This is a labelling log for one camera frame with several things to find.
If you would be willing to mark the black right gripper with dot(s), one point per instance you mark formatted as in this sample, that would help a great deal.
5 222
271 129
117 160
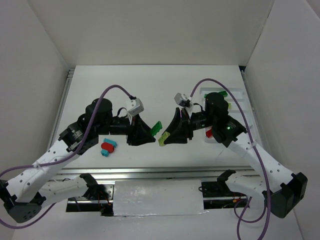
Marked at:
188 126

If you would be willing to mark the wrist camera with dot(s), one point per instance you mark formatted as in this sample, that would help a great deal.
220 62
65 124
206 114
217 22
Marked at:
134 107
183 100

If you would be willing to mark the aluminium table rail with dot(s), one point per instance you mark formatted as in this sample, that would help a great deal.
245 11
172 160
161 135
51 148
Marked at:
155 172

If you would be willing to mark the white compartment tray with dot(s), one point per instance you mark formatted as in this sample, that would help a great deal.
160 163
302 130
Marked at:
241 97

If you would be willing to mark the silver tape sheet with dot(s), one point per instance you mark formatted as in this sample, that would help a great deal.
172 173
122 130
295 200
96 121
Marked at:
142 198

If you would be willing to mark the red round lego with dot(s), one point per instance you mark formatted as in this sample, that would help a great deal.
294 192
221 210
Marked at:
107 147

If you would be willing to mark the blue top lego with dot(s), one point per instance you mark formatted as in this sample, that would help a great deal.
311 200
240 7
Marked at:
111 142

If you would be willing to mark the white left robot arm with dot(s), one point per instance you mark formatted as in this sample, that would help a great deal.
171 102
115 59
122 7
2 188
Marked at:
25 195

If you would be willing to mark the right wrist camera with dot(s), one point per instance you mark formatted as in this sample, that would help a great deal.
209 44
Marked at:
183 100

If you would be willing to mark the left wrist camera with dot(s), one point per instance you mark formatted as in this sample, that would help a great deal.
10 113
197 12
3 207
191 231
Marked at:
134 107

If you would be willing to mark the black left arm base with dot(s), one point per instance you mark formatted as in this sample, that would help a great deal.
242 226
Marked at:
97 198

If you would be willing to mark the blue lego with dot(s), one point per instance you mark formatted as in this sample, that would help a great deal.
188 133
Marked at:
111 142
104 153

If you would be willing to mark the dark green curved lego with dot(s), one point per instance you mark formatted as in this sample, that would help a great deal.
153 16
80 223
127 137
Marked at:
223 93

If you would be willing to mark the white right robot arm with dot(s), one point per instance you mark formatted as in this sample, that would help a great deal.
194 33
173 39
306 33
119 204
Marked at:
279 187

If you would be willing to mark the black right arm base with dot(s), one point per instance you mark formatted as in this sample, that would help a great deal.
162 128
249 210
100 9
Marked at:
216 194

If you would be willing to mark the blue bottom lego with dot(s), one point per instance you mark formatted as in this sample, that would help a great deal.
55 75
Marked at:
104 153

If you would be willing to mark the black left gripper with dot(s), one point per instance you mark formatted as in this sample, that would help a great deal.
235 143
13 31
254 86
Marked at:
130 132

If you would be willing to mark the red half-round lego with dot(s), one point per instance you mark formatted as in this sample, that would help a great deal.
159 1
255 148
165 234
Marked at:
209 134

